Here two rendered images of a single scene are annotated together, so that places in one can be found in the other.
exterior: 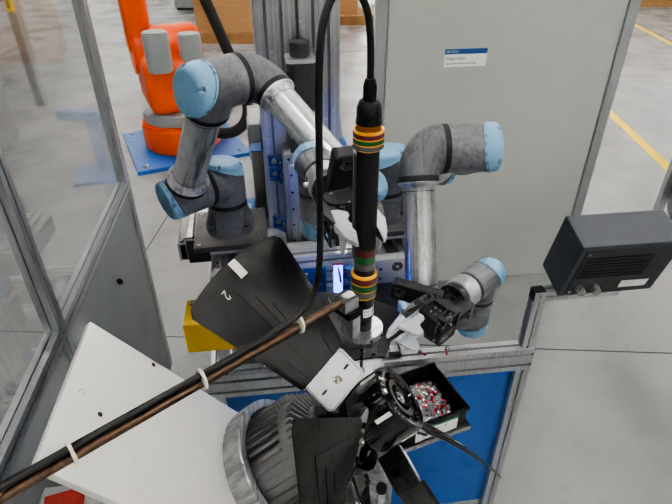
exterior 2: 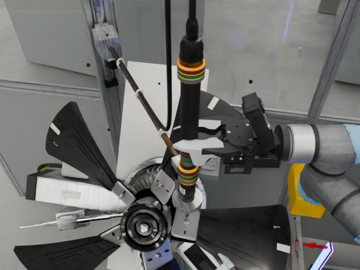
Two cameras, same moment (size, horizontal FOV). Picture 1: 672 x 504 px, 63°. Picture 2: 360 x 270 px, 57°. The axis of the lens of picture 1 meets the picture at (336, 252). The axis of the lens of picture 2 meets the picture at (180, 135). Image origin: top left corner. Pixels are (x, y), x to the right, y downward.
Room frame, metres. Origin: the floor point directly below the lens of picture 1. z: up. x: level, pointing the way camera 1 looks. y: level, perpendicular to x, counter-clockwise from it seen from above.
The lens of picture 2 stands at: (0.82, -0.47, 1.93)
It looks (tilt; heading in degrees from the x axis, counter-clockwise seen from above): 44 degrees down; 107
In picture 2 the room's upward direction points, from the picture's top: straight up
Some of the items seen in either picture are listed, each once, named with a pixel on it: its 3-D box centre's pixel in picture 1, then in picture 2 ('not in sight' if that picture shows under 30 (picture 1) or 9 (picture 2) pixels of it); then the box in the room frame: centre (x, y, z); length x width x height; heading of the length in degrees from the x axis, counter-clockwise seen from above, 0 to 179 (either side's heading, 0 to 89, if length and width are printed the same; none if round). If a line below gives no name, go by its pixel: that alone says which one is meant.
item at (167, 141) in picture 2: (198, 384); (139, 94); (0.50, 0.18, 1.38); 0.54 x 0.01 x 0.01; 132
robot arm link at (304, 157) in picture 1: (316, 168); (335, 144); (0.98, 0.04, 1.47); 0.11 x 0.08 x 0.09; 17
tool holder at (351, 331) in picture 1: (358, 311); (185, 184); (0.70, -0.04, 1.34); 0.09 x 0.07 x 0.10; 132
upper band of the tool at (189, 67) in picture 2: (368, 138); (190, 69); (0.71, -0.05, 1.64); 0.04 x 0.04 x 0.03
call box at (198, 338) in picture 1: (220, 325); (306, 189); (1.03, 0.29, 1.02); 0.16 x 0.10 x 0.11; 97
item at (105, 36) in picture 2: not in sight; (106, 41); (0.29, 0.42, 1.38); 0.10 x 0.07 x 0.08; 132
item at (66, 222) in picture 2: not in sight; (68, 221); (0.36, -0.08, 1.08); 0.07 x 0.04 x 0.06; 17
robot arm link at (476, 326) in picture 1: (467, 313); not in sight; (1.01, -0.32, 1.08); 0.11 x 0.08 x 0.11; 94
